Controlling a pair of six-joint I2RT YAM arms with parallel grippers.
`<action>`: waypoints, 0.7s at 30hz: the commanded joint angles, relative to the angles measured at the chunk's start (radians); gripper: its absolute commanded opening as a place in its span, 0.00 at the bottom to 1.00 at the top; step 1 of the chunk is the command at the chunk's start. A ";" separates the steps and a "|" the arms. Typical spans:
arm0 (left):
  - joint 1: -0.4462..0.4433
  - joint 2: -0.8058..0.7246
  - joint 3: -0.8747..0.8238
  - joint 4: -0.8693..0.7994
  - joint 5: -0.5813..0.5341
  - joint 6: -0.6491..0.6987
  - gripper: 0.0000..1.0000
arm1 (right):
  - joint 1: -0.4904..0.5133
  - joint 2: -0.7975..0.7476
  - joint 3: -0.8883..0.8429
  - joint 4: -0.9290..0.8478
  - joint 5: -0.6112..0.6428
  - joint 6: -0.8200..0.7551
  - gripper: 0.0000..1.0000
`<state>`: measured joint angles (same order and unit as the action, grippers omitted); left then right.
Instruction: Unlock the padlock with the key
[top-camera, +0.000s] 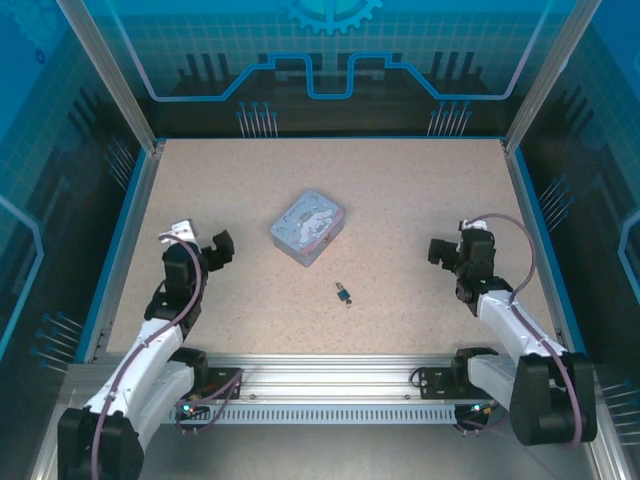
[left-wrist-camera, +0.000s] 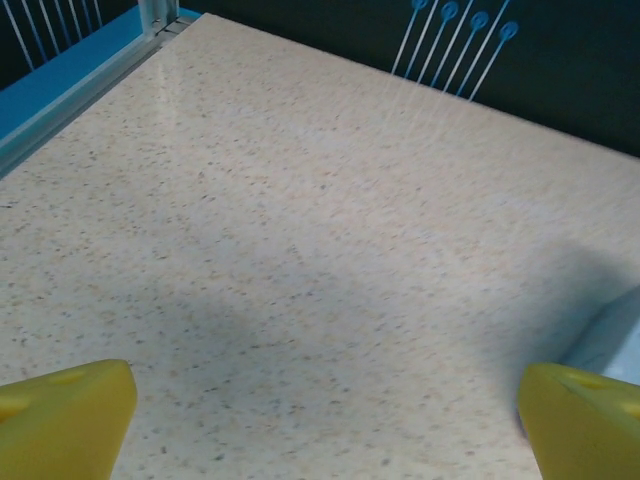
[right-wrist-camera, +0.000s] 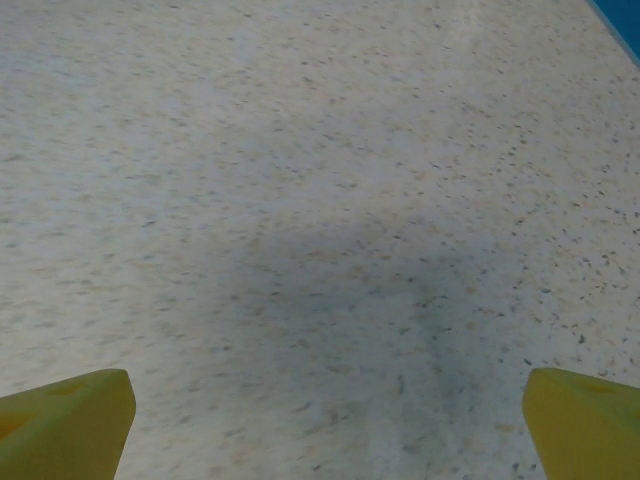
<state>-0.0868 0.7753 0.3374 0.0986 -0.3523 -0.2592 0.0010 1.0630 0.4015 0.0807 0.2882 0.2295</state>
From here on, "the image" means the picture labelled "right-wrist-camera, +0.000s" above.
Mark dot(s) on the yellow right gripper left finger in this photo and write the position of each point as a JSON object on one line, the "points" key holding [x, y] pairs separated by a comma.
{"points": [[65, 430]]}

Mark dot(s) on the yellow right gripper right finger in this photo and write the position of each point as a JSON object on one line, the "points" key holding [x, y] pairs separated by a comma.
{"points": [[585, 430]]}

